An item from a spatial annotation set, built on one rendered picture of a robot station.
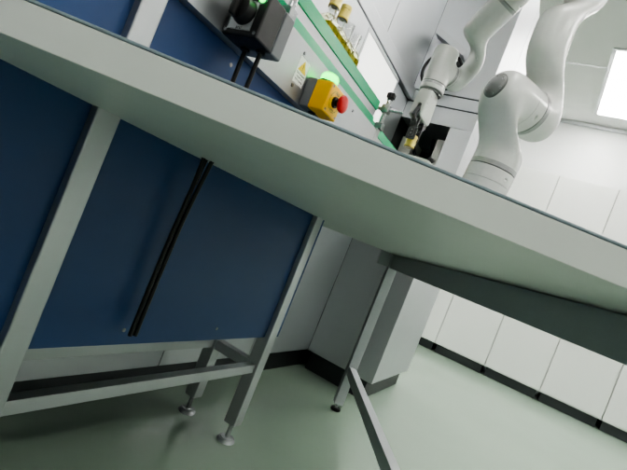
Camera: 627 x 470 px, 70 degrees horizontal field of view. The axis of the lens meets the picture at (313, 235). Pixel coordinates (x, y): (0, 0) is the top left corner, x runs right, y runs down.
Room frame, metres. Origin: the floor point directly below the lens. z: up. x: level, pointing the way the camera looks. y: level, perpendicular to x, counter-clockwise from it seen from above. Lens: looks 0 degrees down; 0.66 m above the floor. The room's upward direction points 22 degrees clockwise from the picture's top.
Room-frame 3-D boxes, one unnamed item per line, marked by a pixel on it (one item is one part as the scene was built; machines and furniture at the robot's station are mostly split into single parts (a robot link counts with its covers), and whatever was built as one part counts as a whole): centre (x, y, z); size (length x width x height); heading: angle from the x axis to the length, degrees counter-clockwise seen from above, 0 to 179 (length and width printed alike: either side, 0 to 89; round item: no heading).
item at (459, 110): (2.54, -0.52, 1.86); 0.70 x 0.37 x 0.89; 152
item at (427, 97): (1.52, -0.19, 1.21); 0.10 x 0.07 x 0.11; 150
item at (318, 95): (1.03, 0.10, 0.96); 0.07 x 0.07 x 0.07; 62
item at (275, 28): (0.78, 0.23, 0.96); 0.08 x 0.08 x 0.08; 62
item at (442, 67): (1.52, -0.19, 1.36); 0.09 x 0.08 x 0.13; 121
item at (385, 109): (1.45, -0.05, 1.12); 0.17 x 0.03 x 0.12; 62
